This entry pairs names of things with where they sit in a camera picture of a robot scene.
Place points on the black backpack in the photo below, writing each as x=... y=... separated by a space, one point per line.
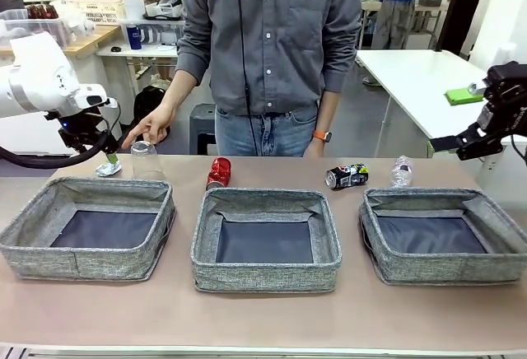
x=146 y=103

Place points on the white plastic crate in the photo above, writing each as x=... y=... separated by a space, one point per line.
x=103 y=11

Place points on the wood-topped white counter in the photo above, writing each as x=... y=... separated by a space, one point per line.
x=90 y=40

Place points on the person in grey shirt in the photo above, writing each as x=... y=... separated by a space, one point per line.
x=267 y=66

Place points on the mannequin in red top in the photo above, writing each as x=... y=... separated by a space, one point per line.
x=465 y=13

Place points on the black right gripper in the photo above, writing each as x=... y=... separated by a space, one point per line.
x=519 y=116

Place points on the crushed red can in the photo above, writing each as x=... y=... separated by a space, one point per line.
x=218 y=173

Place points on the white table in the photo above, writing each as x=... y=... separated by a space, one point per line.
x=411 y=83

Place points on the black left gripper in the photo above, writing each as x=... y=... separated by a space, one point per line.
x=82 y=132

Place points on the person's left forearm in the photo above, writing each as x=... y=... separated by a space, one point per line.
x=327 y=112

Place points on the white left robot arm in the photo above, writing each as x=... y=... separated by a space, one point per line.
x=37 y=75

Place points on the clear plastic storage box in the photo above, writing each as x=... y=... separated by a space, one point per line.
x=41 y=29

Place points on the crushed black can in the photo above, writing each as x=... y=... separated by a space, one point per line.
x=346 y=177

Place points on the clear plastic bottle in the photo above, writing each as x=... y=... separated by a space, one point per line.
x=401 y=175

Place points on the brown bottles pack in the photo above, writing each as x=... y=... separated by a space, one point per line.
x=41 y=12

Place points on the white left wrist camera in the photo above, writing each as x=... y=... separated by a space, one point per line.
x=92 y=99

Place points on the white jar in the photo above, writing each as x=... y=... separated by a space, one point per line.
x=133 y=9

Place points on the grey plastic stool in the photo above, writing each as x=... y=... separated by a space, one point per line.
x=201 y=120

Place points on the orange wrist watch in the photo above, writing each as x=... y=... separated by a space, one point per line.
x=322 y=136

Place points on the blue bottle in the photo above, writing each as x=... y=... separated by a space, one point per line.
x=134 y=38

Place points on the grey fabric basket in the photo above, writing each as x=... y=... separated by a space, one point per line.
x=111 y=266
x=444 y=268
x=263 y=276

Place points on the clear plastic cup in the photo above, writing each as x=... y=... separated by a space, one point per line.
x=146 y=165

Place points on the white paper ball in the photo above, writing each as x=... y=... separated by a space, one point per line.
x=108 y=169

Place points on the black computer mouse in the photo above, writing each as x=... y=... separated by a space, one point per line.
x=116 y=49

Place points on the person's left hand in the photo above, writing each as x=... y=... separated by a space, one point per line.
x=315 y=150

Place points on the person's right forearm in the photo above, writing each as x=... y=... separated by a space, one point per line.
x=179 y=91

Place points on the black shoe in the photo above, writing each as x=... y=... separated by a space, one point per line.
x=370 y=82

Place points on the white low desk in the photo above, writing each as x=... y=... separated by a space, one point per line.
x=144 y=51

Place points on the white black sneaker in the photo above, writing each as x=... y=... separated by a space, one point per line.
x=164 y=7

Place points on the person's right hand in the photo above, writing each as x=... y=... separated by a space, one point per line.
x=154 y=124

